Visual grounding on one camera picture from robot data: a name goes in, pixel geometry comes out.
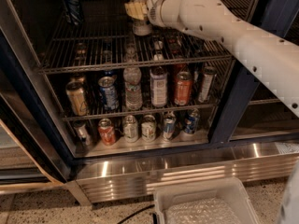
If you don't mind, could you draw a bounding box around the white green can bottom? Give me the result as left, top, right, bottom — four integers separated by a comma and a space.
141, 115, 156, 142

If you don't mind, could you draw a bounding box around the blue pepsi can shelf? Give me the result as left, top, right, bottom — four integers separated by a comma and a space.
98, 77, 119, 111
62, 0, 84, 26

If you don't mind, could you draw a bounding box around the red Coke can bottom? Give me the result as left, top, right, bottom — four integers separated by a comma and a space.
98, 119, 116, 146

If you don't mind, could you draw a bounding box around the middle wire fridge shelf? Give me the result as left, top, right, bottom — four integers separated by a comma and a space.
62, 59, 232, 122

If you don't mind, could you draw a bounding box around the blue Pepsi can bottom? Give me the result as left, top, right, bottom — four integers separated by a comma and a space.
183, 108, 200, 134

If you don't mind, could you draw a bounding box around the silver can bottom left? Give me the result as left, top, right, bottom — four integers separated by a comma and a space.
73, 120, 93, 146

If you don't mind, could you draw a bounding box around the wire fridge shelf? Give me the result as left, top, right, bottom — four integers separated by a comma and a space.
40, 0, 232, 74
62, 59, 232, 122

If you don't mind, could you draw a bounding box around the top wire fridge shelf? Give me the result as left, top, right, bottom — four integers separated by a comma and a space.
40, 0, 232, 74

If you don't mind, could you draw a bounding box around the silver slim can right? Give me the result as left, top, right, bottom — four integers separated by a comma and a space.
198, 66, 217, 103

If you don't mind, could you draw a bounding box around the gold can middle shelf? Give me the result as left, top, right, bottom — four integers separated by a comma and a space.
65, 81, 89, 116

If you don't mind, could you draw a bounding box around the white plastic bin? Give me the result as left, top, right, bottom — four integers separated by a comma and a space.
153, 177, 260, 224

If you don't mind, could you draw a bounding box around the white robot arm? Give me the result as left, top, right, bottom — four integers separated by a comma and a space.
125, 0, 299, 145

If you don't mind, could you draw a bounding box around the silver green can bottom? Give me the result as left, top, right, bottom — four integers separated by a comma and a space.
122, 115, 138, 143

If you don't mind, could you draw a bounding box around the red can behind orange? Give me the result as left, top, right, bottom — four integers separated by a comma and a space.
170, 63, 187, 99

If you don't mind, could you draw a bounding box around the blue Pepsi can middle shelf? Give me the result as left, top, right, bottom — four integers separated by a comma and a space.
98, 77, 119, 111

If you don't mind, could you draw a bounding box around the blue Pepsi can top shelf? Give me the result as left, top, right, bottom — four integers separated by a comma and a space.
62, 0, 84, 26

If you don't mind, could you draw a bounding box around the orange soda can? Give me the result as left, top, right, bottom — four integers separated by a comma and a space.
174, 71, 192, 105

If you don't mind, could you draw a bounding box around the black cable on floor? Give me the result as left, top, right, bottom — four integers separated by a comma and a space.
116, 203, 156, 224

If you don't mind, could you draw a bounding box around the blue silver can bottom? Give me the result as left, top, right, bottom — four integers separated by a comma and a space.
163, 112, 177, 140

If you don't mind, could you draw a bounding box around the white labelled drink bottle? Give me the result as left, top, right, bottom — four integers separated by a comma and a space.
149, 65, 167, 107

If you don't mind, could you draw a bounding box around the clear plastic water bottle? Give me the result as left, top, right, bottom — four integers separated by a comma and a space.
123, 45, 142, 110

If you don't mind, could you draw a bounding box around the open glass fridge door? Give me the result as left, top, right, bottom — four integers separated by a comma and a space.
0, 71, 69, 194

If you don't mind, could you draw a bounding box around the stainless steel fridge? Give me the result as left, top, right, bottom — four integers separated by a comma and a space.
0, 0, 299, 205

